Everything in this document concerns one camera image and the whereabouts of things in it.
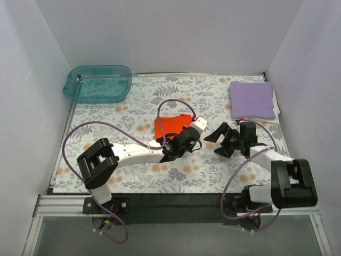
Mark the purple folded t-shirt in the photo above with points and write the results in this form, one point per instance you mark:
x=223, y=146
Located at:
x=252, y=100

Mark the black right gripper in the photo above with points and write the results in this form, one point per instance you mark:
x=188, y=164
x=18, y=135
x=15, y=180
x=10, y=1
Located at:
x=229, y=140

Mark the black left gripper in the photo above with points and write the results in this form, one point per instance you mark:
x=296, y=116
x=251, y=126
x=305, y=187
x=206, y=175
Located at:
x=187, y=136

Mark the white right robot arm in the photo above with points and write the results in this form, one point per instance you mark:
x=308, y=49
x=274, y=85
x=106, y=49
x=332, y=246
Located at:
x=291, y=182

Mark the teal plastic bin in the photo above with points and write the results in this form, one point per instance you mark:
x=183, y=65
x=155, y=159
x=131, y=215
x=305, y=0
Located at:
x=98, y=84

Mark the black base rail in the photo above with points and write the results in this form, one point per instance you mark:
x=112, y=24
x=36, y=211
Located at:
x=171, y=208

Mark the white folded t-shirt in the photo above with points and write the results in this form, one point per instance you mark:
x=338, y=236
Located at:
x=276, y=111

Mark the aluminium table frame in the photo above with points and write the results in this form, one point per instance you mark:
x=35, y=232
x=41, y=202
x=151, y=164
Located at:
x=60, y=228

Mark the floral table mat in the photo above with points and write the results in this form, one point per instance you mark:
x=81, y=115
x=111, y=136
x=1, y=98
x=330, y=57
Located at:
x=202, y=171

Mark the orange t-shirt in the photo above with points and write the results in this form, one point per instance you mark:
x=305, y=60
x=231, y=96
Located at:
x=172, y=124

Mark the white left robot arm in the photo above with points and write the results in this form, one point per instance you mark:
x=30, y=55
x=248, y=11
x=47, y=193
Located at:
x=98, y=163

